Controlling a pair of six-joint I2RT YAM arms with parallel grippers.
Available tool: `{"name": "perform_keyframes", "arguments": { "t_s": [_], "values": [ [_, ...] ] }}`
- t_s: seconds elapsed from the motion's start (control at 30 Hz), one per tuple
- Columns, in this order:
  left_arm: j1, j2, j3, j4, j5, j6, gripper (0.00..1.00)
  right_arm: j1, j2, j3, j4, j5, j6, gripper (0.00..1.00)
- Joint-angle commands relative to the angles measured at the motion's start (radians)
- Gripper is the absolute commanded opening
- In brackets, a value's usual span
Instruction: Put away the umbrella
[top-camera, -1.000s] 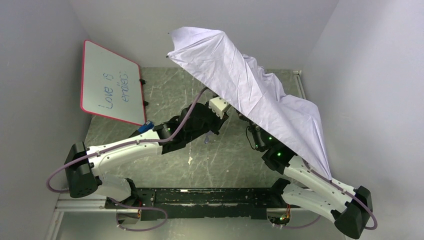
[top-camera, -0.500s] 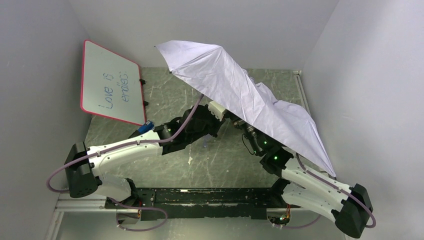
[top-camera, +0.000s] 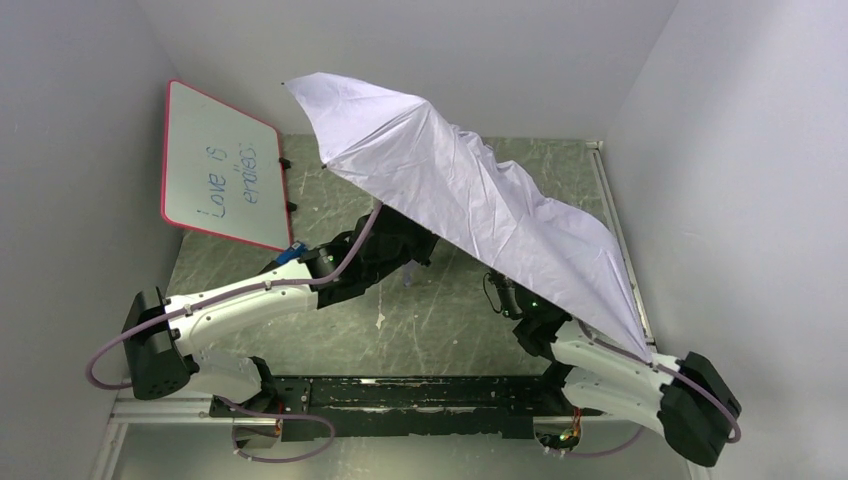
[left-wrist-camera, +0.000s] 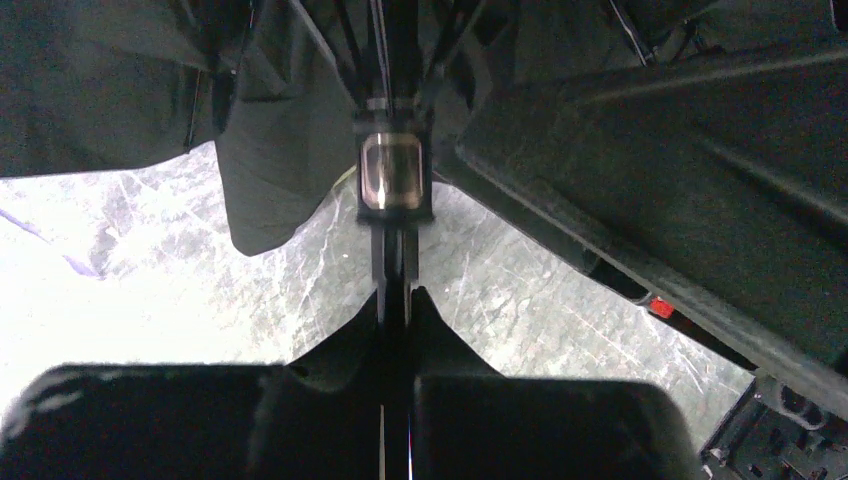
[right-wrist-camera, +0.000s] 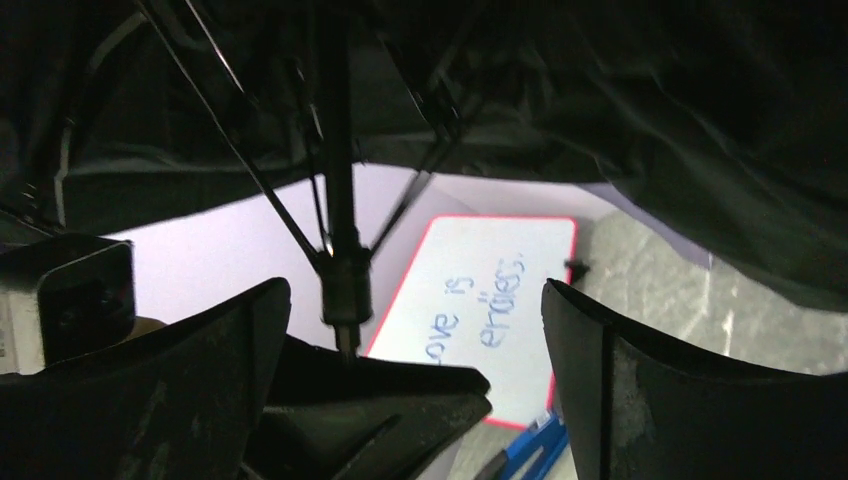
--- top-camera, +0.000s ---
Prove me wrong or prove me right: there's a light purple folding umbrella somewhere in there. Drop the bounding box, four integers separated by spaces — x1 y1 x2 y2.
286 72 650 360

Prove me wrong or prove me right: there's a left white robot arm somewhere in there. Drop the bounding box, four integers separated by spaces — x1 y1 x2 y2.
123 206 438 403

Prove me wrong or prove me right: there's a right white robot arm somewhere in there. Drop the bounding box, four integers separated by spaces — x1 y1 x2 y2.
483 270 741 467

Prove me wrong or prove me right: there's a blue whiteboard marker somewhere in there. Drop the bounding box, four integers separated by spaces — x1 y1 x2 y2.
274 241 308 265

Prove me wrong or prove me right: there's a red framed whiteboard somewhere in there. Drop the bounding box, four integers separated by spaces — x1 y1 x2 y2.
160 80 293 251

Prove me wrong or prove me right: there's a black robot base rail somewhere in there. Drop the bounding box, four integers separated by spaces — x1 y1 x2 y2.
243 370 575 439

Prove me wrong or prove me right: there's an aluminium frame rail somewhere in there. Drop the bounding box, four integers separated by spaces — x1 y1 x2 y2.
109 389 274 426

